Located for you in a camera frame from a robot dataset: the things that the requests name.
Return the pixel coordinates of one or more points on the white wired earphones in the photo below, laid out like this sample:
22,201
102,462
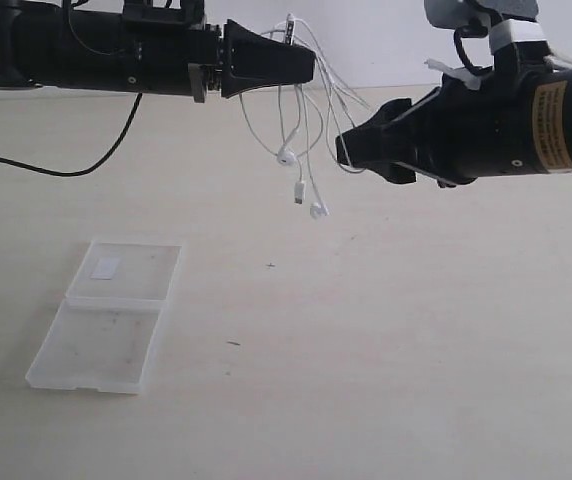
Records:
313,123

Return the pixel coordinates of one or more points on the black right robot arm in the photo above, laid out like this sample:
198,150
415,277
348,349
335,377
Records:
551,116

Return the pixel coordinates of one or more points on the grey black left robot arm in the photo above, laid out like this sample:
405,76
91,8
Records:
33,52

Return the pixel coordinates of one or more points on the clear plastic storage case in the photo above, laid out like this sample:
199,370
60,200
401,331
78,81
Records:
104,332

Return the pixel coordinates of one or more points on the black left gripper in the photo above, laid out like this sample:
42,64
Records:
173,50

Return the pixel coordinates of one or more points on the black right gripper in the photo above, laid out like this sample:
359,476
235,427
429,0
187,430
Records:
456,135

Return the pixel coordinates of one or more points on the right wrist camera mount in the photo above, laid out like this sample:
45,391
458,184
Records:
511,28

